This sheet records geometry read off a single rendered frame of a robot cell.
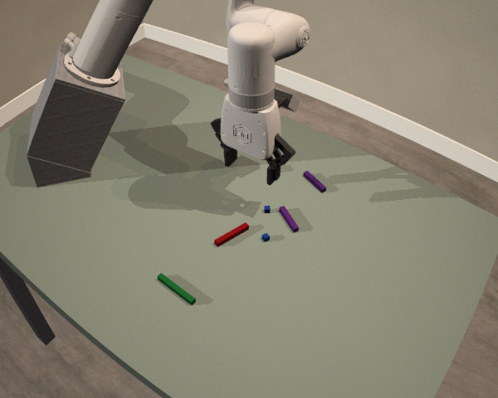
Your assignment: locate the green rod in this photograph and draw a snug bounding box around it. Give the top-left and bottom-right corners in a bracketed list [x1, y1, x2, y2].
[158, 273, 196, 305]

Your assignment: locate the purple rod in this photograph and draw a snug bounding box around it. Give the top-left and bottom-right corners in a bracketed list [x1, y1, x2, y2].
[303, 171, 326, 193]
[279, 206, 299, 233]

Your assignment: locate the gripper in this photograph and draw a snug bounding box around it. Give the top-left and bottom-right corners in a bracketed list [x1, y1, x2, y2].
[211, 94, 295, 185]

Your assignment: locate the red rod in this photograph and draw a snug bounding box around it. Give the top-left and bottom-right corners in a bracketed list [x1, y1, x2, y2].
[214, 223, 249, 247]

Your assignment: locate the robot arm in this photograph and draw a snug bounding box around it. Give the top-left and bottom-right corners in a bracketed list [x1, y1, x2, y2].
[64, 0, 310, 112]

